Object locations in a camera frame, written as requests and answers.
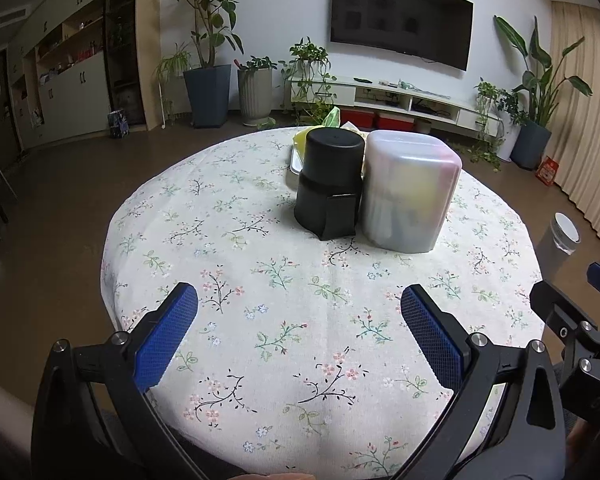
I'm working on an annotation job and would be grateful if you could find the trailing pothos plant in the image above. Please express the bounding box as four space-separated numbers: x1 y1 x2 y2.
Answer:
279 36 337 127

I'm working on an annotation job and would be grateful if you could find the red storage box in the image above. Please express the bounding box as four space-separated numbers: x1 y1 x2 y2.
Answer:
377 111 416 133
341 108 377 130

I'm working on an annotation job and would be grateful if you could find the translucent white plastic container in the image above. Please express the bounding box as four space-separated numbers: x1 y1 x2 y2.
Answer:
357 130 462 253

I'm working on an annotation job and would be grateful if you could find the small green potted plant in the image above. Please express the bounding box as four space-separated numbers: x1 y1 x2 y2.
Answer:
234 56 279 73

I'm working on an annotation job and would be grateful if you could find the grey trash can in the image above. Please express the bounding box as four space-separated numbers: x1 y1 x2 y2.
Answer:
537 212 581 282

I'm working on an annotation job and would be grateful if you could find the floral tablecloth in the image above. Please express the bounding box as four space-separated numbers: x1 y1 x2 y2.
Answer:
100 127 543 480

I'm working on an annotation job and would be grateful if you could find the dark blue square planter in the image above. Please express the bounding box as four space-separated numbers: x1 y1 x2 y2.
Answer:
182 64 232 129

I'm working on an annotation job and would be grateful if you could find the dark blue round planter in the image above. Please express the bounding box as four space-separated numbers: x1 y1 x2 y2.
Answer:
510 119 552 171

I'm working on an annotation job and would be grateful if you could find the wall-mounted black television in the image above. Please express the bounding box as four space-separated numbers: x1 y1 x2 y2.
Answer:
330 0 474 72

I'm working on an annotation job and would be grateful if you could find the white television cabinet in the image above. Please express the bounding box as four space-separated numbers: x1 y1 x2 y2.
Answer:
290 75 503 143

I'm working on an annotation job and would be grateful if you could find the large yellow sponge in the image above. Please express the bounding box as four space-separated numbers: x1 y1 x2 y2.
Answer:
292 129 317 155

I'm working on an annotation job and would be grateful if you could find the white wall cabinet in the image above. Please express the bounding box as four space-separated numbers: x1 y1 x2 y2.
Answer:
5 0 113 150

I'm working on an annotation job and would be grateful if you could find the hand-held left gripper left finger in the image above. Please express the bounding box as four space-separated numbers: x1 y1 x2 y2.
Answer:
30 281 246 480

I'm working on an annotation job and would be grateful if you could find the black cylindrical container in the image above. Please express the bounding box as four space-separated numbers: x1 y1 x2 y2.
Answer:
294 127 367 242

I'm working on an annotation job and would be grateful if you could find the tall leafy houseplant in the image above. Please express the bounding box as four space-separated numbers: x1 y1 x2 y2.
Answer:
162 0 244 69

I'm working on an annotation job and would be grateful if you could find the beige curtain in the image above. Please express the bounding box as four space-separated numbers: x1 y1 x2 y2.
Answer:
547 0 600 261

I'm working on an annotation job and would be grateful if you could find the small bushy houseplant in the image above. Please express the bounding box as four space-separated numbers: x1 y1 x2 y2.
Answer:
471 78 529 162

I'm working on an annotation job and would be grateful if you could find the spider plant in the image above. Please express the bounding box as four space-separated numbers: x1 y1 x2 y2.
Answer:
154 42 194 84

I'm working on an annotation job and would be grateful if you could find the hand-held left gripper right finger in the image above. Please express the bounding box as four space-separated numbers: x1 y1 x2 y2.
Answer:
395 284 567 480

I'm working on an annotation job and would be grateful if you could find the bird of paradise plant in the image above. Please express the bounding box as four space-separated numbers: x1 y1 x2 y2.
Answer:
495 14 594 127

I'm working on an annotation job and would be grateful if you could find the ribbed grey round planter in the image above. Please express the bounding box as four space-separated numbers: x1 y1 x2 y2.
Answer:
237 67 273 124

